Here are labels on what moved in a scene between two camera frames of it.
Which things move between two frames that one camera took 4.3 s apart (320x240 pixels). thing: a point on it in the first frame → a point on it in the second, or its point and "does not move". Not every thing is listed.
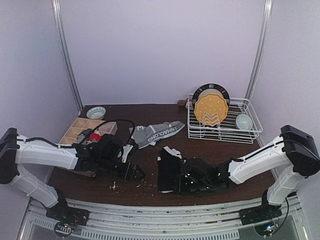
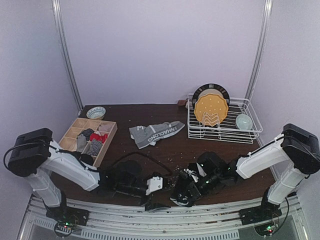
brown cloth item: (182, 102) does not move
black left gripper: (128, 173) → (149, 197)
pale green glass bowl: (243, 122) does not move
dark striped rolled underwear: (86, 133) does not move
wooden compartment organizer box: (82, 124) does not move
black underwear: (169, 168) → (184, 191)
